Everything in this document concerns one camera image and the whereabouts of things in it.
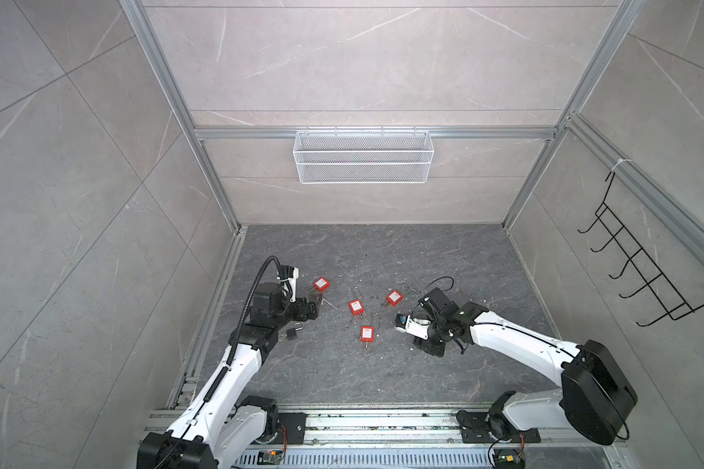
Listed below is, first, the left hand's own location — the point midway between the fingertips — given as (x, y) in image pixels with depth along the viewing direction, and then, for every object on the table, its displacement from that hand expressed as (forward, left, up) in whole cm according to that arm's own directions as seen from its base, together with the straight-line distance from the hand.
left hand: (307, 288), depth 82 cm
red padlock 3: (+11, -3, -15) cm, 18 cm away
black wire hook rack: (-18, -78, +19) cm, 83 cm away
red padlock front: (-9, -18, -14) cm, 24 cm away
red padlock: (+1, -15, -14) cm, 20 cm away
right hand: (-10, -34, -12) cm, 37 cm away
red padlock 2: (+5, -27, -15) cm, 32 cm away
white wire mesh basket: (+45, -18, +14) cm, 50 cm away
